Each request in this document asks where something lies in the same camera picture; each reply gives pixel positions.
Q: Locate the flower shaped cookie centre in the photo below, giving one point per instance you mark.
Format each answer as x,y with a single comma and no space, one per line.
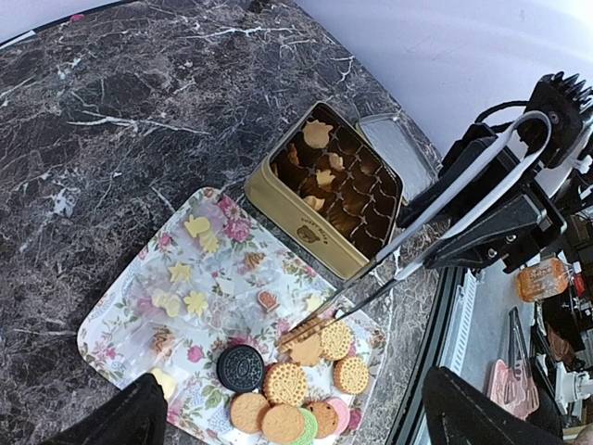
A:
286,383

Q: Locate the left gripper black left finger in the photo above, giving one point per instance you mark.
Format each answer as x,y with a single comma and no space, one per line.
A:
137,415

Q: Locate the round waffle cookie right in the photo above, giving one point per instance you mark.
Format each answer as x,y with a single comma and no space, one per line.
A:
336,340

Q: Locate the metal serving tongs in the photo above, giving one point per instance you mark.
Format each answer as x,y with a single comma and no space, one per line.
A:
306,329

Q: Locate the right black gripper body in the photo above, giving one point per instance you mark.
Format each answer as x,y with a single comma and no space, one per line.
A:
514,229

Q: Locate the gold cookie tin box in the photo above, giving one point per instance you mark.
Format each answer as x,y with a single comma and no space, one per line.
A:
339,203

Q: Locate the black sandwich cookie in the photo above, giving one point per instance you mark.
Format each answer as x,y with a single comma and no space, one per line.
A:
241,368

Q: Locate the pink tray outside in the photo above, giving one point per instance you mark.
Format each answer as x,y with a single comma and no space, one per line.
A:
512,389

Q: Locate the brown round cookie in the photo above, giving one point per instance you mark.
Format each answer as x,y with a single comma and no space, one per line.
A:
247,410

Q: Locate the chocolate chip cookie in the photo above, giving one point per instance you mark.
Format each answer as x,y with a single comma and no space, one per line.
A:
326,417

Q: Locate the silver tin lid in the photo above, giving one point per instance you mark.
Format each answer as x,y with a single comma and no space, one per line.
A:
404,149

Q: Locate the green macaron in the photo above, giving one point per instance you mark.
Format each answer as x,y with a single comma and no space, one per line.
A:
310,430

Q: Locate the round waffle cookie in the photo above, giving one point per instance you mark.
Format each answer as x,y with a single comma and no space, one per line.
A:
336,340
351,375

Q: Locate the round waffle cookie bottom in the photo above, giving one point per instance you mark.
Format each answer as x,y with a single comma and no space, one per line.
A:
351,375

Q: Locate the pink macaron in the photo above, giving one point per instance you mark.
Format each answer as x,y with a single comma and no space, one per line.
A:
343,414

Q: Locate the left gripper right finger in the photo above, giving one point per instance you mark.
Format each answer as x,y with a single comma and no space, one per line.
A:
457,413

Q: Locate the floral rectangular tray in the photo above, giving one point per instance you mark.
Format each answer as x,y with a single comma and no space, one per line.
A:
210,278

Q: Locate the orange drink bottle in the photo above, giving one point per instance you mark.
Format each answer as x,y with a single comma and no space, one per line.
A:
547,279

